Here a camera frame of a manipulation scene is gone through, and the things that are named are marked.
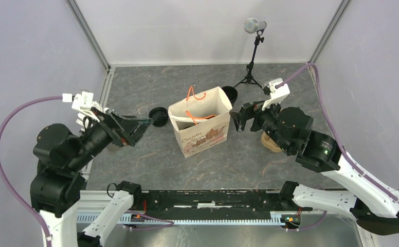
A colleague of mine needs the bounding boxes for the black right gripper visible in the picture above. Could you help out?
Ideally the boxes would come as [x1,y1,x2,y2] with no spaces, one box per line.
[229,95,293,153]

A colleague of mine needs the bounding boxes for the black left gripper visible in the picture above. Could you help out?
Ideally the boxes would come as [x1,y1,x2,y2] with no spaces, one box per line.
[67,104,154,169]

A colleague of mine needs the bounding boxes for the white straw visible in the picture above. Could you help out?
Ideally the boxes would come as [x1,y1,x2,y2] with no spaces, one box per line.
[170,114,217,122]

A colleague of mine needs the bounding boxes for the paper takeout bag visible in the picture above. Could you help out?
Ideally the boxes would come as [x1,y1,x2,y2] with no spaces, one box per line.
[168,86,232,158]

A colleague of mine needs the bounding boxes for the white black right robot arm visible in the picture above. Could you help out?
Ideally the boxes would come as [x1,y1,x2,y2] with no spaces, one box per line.
[230,101,399,236]

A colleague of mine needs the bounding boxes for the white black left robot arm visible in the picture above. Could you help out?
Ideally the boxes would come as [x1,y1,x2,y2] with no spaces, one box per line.
[30,107,153,246]

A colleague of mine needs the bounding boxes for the stack of black cups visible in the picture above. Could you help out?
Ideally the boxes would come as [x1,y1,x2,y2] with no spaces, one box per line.
[222,86,239,106]

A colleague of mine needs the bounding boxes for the stack of black lids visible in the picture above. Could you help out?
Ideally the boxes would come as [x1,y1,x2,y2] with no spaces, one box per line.
[148,107,169,127]

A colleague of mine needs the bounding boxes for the white straws in cup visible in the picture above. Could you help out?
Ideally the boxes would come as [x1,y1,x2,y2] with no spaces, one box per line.
[76,112,121,152]

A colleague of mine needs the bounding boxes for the microphone on black tripod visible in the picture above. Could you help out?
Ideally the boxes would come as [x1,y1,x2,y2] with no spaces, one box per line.
[234,17,267,88]

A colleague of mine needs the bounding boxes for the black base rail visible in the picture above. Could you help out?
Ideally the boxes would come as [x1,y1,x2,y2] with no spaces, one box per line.
[60,189,367,226]

